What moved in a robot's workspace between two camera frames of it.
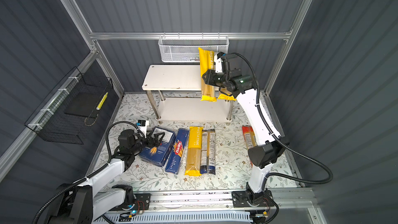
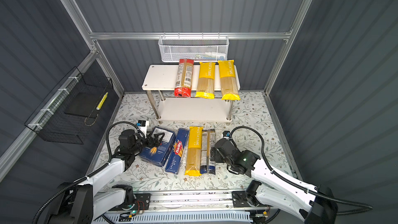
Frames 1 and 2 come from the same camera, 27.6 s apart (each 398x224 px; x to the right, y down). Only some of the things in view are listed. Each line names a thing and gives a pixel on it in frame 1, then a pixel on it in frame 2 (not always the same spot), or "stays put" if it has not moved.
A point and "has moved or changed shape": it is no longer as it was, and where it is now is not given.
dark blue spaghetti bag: (208, 156) stays put
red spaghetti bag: (250, 138) -> (184, 78)
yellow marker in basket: (102, 101) stays put
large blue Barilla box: (156, 155) stays put
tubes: (193, 58) -> (214, 55)
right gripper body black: (216, 79) -> (218, 158)
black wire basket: (76, 102) stays put
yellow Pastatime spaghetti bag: (209, 92) has moved or changed shape
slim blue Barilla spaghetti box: (174, 159) stays put
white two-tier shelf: (174, 92) stays put
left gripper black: (151, 144) stays put
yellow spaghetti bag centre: (193, 168) stays put
